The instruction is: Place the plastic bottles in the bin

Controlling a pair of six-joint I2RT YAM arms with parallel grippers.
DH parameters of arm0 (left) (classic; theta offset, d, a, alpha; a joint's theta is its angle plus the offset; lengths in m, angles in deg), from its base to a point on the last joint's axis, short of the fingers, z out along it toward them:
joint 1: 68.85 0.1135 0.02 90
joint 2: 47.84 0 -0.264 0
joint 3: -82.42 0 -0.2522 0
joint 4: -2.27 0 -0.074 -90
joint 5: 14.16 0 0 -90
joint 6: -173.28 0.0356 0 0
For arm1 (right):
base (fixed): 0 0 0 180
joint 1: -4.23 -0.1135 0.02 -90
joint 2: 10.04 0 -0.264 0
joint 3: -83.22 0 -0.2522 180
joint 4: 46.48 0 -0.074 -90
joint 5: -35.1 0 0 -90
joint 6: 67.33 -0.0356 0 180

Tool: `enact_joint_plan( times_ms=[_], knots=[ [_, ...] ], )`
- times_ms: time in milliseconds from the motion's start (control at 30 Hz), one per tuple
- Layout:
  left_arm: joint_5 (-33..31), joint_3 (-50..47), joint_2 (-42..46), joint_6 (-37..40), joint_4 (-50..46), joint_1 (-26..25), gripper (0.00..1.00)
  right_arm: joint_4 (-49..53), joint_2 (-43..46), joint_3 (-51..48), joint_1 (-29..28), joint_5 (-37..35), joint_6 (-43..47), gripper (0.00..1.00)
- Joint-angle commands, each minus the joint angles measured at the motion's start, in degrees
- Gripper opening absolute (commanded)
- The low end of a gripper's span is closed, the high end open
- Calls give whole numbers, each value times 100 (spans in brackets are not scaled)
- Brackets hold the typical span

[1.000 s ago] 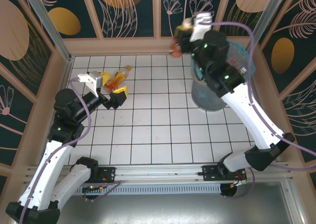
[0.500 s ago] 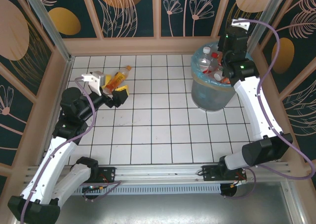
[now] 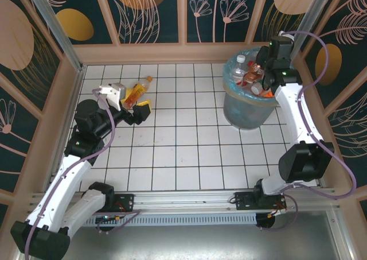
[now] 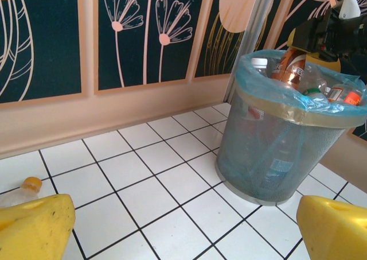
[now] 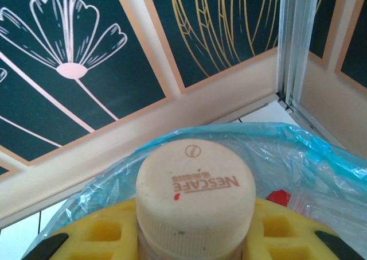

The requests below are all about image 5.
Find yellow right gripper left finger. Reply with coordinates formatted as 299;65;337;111
24;197;141;260

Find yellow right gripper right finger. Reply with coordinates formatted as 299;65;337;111
243;197;365;260

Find clear coffee bottle beige cap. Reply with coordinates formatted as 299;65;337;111
135;139;257;260

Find clear cola bottle red label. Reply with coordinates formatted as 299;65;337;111
265;189;367;232

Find aluminium frame post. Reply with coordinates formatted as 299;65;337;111
276;0;345;149

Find blue plastic bin liner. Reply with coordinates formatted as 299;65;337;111
37;122;367;260

